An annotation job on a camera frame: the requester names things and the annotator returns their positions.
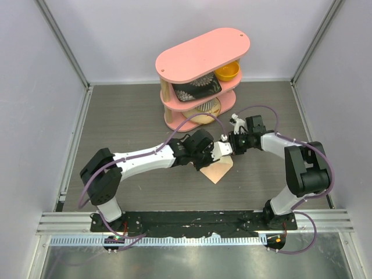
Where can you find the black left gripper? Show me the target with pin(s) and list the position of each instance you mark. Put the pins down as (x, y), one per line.
(209, 160)

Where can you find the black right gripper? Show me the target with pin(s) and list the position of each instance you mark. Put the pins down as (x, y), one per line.
(232, 138)

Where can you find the pink envelope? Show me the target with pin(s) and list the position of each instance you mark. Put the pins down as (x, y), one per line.
(217, 170)

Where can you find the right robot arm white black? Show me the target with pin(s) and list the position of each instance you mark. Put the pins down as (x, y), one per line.
(307, 171)

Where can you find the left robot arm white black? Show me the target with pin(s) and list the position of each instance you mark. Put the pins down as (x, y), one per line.
(105, 171)

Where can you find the beige patterned plate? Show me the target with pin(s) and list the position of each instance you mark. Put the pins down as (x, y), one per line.
(203, 117)

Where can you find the striped small bowl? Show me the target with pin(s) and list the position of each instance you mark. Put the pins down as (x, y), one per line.
(207, 106)

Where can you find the black floral plate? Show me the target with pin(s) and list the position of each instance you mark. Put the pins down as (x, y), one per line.
(207, 85)

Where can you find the yellow bowl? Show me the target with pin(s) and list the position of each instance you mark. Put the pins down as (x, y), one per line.
(227, 72)

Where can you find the pink three-tier shelf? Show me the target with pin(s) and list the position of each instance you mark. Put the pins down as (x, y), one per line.
(195, 58)

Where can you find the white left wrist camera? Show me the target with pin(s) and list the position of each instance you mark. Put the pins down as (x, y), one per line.
(221, 148)

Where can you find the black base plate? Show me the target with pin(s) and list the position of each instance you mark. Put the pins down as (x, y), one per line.
(197, 224)

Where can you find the white slotted cable duct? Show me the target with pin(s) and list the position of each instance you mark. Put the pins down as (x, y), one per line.
(107, 240)

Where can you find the aluminium frame rail right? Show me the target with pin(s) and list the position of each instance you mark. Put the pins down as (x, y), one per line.
(325, 24)

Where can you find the aluminium frame rail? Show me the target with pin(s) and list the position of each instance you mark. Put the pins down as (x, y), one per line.
(53, 25)
(325, 24)

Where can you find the aluminium frame rail left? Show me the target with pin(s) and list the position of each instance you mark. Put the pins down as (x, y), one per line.
(53, 25)

